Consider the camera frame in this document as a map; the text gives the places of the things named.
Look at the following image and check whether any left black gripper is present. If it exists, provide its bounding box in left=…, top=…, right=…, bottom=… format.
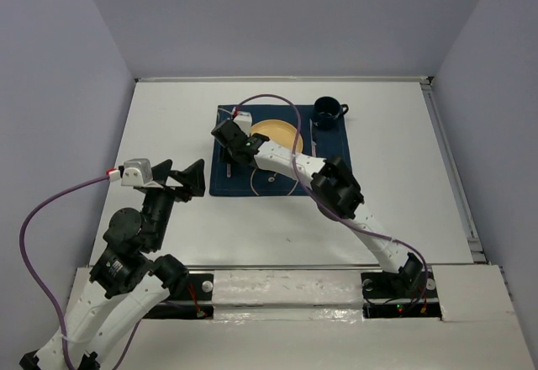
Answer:
left=143, top=157, right=206, bottom=249

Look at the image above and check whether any dark blue cloth placemat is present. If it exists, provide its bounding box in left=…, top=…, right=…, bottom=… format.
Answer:
left=209, top=104, right=352, bottom=198

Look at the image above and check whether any yellow round plate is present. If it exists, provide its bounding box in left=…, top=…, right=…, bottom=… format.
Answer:
left=251, top=119, right=298, bottom=150

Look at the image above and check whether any pink handled knife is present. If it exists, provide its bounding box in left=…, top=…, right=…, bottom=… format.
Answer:
left=309, top=119, right=317, bottom=157

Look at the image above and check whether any dark blue mug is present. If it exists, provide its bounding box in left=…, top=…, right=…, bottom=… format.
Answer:
left=311, top=96, right=349, bottom=130

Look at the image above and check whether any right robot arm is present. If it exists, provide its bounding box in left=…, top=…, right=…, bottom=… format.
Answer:
left=211, top=118, right=426, bottom=296

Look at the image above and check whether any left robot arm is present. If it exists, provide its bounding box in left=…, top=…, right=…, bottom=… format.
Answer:
left=19, top=158, right=205, bottom=369

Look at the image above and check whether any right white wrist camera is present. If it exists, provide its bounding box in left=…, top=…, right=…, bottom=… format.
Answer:
left=231, top=108, right=252, bottom=135

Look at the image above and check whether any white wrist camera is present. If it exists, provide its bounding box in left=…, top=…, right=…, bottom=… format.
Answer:
left=231, top=108, right=252, bottom=135
left=106, top=158, right=153, bottom=188

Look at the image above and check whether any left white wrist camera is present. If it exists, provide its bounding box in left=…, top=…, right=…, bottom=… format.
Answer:
left=106, top=158, right=153, bottom=188

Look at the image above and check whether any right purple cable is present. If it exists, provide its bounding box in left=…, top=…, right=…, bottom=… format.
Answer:
left=233, top=93, right=432, bottom=304

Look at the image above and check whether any purple cable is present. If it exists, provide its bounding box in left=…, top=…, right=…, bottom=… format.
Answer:
left=19, top=174, right=140, bottom=370
left=233, top=93, right=432, bottom=304

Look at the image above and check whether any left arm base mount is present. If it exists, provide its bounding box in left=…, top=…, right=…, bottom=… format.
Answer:
left=158, top=272, right=214, bottom=320

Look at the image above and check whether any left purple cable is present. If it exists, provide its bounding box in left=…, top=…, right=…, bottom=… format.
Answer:
left=19, top=174, right=140, bottom=370

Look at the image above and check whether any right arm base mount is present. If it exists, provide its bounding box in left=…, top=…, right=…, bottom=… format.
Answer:
left=361, top=271, right=442, bottom=320

